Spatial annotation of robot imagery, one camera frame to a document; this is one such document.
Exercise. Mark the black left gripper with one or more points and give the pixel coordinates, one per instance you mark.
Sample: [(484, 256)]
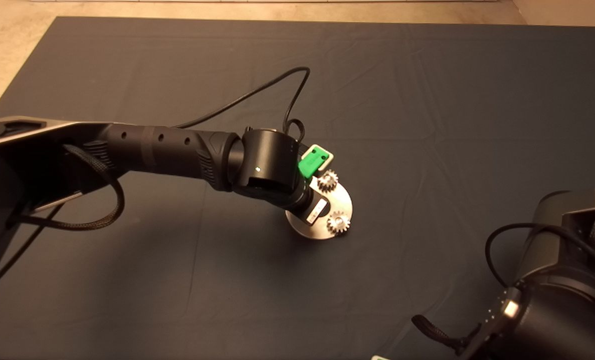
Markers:
[(315, 207)]

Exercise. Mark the small steel planetary gear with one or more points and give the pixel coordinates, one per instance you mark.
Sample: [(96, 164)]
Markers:
[(330, 182), (338, 224)]

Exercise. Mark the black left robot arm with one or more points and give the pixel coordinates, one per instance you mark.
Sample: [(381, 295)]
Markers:
[(177, 150)]

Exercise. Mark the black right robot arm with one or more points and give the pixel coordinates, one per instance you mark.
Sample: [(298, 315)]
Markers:
[(562, 310)]

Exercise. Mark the round metal carrier plate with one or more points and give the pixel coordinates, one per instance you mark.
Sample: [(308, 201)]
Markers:
[(340, 200)]

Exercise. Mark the dark grey table cloth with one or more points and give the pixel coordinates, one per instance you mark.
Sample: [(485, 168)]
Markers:
[(427, 100)]

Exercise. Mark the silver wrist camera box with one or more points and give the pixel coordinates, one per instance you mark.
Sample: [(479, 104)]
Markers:
[(327, 156)]

